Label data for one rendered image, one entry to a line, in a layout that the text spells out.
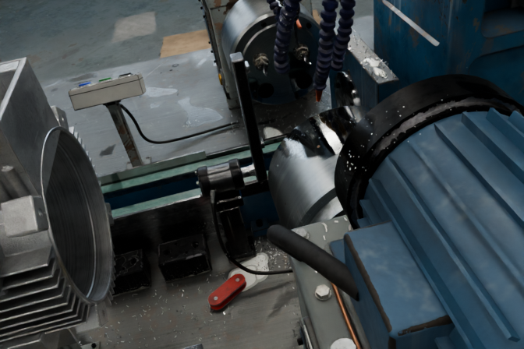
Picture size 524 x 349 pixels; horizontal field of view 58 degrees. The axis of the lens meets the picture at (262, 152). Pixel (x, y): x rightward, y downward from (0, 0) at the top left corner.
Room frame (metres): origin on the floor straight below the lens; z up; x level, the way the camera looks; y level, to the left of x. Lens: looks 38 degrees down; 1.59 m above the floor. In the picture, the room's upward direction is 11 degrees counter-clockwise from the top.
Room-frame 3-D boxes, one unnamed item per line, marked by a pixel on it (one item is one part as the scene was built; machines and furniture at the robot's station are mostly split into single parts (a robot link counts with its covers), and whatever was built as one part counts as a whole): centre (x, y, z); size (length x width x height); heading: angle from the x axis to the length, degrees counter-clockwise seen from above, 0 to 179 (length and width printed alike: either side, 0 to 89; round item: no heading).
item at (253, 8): (1.19, -0.08, 1.04); 0.37 x 0.25 x 0.25; 5
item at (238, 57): (0.69, 0.01, 1.12); 0.04 x 0.03 x 0.26; 95
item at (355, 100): (0.84, -0.20, 1.02); 0.15 x 0.02 x 0.15; 5
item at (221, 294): (0.58, 0.12, 0.81); 0.09 x 0.03 x 0.02; 126
